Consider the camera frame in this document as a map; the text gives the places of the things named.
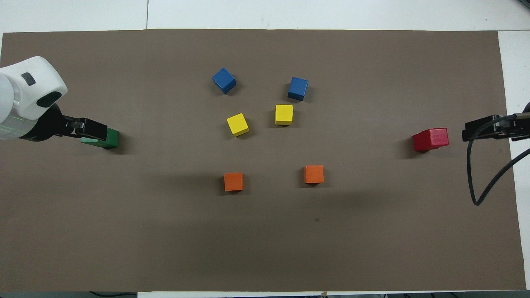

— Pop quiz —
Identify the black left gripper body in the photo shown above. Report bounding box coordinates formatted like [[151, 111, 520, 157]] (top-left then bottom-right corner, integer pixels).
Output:
[[22, 104, 67, 142]]

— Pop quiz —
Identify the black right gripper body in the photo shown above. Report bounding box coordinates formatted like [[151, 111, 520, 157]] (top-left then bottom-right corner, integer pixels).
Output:
[[503, 101, 530, 142]]

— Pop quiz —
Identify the red wooden cube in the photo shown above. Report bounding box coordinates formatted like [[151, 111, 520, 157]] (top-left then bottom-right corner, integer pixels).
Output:
[[412, 133, 431, 152], [420, 127, 450, 150]]

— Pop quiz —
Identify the blue wooden cube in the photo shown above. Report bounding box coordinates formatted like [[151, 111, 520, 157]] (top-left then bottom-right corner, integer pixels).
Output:
[[287, 77, 309, 102], [212, 67, 237, 95]]

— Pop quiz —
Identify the yellow wooden cube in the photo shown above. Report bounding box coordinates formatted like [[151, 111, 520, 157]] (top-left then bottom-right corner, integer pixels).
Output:
[[226, 113, 250, 137], [275, 104, 294, 126]]

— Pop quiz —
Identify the orange wooden cube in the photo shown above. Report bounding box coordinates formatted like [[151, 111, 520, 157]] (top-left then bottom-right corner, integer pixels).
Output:
[[304, 165, 325, 185], [224, 172, 244, 192]]

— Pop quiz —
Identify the brown paper mat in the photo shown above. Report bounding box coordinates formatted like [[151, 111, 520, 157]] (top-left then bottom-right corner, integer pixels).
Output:
[[0, 29, 527, 293]]

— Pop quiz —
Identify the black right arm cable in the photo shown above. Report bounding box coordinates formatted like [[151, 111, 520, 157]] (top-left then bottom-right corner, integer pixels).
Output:
[[466, 113, 530, 207]]

